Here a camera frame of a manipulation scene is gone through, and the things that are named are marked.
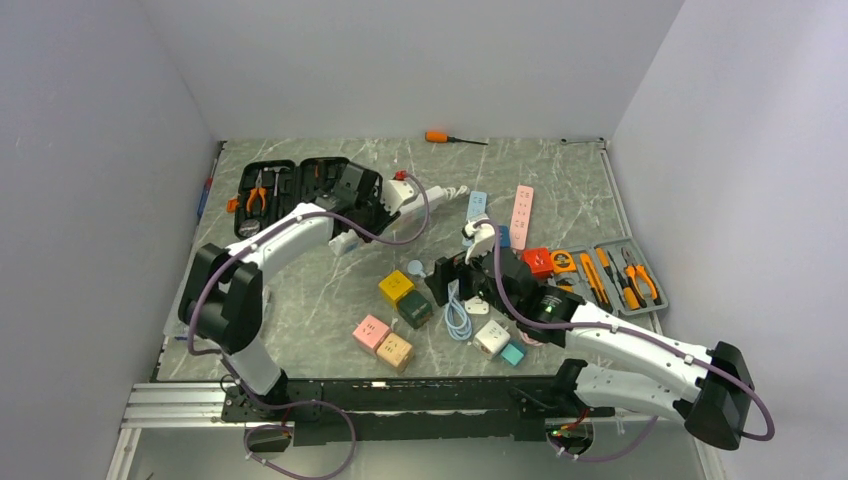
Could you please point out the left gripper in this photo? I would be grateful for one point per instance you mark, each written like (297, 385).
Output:
(385, 217)

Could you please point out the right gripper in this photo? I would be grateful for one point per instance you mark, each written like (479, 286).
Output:
(448, 270)

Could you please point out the white charger plug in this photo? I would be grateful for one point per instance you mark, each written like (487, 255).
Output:
(476, 306)

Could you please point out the dark green cube socket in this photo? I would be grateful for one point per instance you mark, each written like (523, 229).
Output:
(415, 309)

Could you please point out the yellow cube socket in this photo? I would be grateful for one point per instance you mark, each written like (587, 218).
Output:
(395, 286)

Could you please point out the white long power strip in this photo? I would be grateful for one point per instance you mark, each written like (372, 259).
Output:
(411, 214)

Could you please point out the white cube socket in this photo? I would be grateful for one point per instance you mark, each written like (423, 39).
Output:
(491, 339)

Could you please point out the black tool case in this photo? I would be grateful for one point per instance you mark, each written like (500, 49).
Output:
(288, 183)

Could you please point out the light blue power strip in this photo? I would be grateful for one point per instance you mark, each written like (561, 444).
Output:
(477, 204)

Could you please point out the beige cube socket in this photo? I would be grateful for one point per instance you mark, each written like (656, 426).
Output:
(395, 352)

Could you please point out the red cube socket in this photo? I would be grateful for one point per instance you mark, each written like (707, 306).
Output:
(539, 261)

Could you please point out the teal plug adapter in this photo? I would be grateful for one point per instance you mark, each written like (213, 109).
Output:
(513, 353)

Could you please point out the pink cube socket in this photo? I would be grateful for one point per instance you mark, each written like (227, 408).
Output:
(370, 333)

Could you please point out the pink power strip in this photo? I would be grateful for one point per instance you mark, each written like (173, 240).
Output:
(520, 218)

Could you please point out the grey tool tray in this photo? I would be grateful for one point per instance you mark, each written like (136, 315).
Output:
(610, 266)

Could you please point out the blue cube socket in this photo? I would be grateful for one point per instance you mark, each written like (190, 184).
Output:
(504, 237)

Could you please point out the clear plastic screw box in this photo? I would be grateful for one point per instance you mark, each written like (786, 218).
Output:
(174, 327)

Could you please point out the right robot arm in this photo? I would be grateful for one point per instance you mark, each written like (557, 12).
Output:
(709, 391)

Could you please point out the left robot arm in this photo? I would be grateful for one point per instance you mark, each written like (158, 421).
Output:
(222, 301)

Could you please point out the orange pliers in case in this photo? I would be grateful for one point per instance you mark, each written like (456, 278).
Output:
(256, 203)

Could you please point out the orange tape measure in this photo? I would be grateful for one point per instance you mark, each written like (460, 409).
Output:
(562, 262)

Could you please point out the orange utility knife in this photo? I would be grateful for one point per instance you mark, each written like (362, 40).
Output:
(596, 285)

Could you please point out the orange pliers in tray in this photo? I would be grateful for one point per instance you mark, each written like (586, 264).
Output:
(645, 290)

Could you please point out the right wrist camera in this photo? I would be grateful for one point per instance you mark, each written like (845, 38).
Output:
(482, 233)

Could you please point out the orange handled screwdriver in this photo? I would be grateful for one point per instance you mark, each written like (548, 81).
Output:
(438, 137)

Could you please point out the blue pen at wall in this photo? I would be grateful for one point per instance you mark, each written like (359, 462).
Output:
(205, 191)

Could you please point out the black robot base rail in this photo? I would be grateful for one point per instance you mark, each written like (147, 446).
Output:
(518, 407)

